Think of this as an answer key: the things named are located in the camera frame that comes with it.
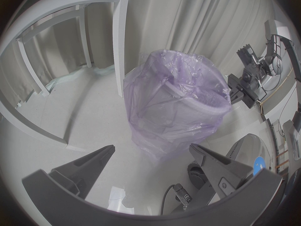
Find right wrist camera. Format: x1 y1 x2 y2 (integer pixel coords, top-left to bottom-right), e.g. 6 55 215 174
236 44 256 66

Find purple plastic bag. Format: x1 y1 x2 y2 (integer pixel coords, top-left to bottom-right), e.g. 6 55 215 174
123 49 233 163

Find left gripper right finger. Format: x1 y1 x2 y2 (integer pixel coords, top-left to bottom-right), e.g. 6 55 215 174
189 143 255 196

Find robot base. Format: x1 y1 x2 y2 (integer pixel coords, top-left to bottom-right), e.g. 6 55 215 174
162 133 274 217

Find white curtain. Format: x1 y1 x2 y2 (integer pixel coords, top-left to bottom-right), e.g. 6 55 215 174
0 0 275 98

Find black cable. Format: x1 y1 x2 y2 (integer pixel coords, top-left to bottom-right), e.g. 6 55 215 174
161 184 180 216

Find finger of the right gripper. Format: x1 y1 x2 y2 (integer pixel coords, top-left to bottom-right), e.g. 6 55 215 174
228 74 241 89
230 90 244 105

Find grey padded white chair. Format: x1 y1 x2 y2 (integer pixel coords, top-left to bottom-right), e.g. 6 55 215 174
0 0 130 151

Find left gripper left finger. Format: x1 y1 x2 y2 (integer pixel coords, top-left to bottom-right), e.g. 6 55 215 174
50 145 116 199

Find white trash bin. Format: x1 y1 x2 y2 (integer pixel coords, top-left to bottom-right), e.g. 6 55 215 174
132 52 232 150

